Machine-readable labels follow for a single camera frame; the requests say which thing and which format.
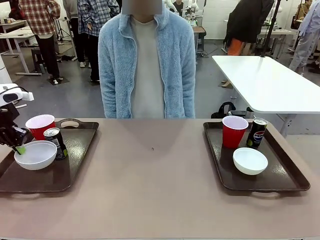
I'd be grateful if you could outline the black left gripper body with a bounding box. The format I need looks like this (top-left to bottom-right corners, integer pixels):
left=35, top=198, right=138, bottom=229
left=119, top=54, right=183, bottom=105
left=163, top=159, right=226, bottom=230
left=0, top=102, right=21, bottom=147

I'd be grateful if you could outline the white plastic bowl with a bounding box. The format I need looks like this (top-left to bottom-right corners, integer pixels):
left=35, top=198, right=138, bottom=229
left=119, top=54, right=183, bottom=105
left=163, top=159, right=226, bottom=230
left=232, top=147, right=269, bottom=176
left=13, top=140, right=58, bottom=171

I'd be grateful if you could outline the red plastic cup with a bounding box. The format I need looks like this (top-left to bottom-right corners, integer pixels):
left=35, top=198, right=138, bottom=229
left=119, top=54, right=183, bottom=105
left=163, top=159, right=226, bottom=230
left=25, top=114, right=56, bottom=141
left=222, top=115, right=250, bottom=149

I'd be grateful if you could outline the black soda can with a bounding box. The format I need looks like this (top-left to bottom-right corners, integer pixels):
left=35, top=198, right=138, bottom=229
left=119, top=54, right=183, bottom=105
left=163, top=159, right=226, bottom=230
left=246, top=117, right=268, bottom=150
left=43, top=127, right=68, bottom=161

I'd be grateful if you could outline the person's left forearm blue sleeve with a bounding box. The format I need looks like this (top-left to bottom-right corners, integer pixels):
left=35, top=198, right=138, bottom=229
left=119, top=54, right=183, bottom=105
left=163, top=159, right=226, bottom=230
left=178, top=77, right=197, bottom=119

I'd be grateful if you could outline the person's right forearm blue sleeve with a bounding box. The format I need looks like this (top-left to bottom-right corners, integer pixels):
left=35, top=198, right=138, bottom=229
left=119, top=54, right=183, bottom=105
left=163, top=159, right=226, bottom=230
left=99, top=77, right=118, bottom=119

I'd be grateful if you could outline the brown plastic serving tray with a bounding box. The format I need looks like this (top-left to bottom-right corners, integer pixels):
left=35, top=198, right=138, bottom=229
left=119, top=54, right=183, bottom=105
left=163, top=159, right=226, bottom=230
left=0, top=117, right=100, bottom=195
left=202, top=120, right=311, bottom=194

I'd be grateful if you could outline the black stool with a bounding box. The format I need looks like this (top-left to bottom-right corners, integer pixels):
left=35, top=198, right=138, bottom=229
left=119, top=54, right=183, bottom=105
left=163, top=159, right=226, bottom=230
left=30, top=47, right=48, bottom=75

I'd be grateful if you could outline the bystander in red plaid shirt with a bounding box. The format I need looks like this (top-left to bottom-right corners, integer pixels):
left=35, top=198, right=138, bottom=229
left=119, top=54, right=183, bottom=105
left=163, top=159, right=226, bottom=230
left=9, top=0, right=62, bottom=85

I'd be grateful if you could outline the bystander in grey jacket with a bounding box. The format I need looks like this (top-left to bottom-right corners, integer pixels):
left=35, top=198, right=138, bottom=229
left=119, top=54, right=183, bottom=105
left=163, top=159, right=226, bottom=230
left=62, top=0, right=87, bottom=69

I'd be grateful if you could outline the person in blue fleece jacket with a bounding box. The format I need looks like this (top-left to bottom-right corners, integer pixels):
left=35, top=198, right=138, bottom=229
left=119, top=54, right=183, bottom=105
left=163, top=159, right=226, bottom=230
left=97, top=0, right=197, bottom=119

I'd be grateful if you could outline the bystander in blue plaid shirt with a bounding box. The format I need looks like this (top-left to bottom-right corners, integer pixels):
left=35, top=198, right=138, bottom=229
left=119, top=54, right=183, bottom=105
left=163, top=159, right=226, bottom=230
left=77, top=0, right=120, bottom=83

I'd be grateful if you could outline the black backpack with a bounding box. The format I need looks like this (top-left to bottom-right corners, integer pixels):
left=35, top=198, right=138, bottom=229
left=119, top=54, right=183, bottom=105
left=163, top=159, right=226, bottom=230
left=211, top=101, right=255, bottom=120

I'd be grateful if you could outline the brown topped background desk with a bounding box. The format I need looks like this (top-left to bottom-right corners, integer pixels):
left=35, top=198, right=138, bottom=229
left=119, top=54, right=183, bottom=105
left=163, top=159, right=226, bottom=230
left=193, top=26, right=207, bottom=58

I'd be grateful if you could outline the bystander in black jacket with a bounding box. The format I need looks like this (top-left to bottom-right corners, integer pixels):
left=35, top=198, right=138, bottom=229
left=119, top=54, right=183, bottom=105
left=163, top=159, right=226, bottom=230
left=224, top=0, right=275, bottom=56

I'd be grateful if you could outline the large white table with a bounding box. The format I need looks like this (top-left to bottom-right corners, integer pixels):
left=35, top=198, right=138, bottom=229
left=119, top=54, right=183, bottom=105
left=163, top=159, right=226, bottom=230
left=211, top=55, right=320, bottom=137

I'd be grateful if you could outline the black stand pole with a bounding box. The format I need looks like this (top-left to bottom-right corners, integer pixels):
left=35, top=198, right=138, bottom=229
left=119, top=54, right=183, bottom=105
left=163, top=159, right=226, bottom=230
left=260, top=0, right=281, bottom=59

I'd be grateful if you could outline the white cluttered background desk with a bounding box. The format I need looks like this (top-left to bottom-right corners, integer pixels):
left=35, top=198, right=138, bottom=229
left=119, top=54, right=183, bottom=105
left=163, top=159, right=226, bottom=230
left=257, top=27, right=294, bottom=59

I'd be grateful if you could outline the bystander in light blue shirt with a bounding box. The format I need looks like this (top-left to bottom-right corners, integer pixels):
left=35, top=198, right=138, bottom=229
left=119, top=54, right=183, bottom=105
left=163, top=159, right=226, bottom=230
left=289, top=0, right=320, bottom=73

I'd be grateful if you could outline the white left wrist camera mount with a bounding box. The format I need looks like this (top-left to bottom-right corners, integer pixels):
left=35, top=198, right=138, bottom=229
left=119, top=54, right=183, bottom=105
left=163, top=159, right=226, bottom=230
left=0, top=84, right=34, bottom=109

